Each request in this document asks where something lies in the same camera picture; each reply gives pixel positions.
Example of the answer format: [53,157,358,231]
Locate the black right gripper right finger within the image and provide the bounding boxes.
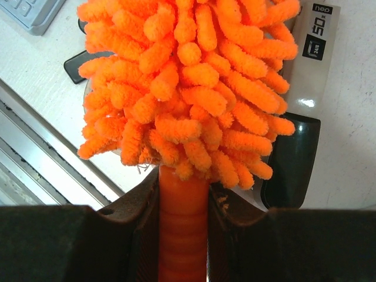
[208,183,375,281]

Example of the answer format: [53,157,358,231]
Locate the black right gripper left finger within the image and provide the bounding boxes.
[1,169,159,281]

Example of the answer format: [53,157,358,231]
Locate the yellow calculator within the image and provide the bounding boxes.
[1,0,66,36]

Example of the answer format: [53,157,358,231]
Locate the orange microfiber duster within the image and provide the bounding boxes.
[77,1,300,281]

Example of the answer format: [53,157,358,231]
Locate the black plastic clip piece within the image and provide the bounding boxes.
[63,17,92,85]

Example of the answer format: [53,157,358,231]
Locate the grey black stapler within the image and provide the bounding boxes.
[260,0,343,211]

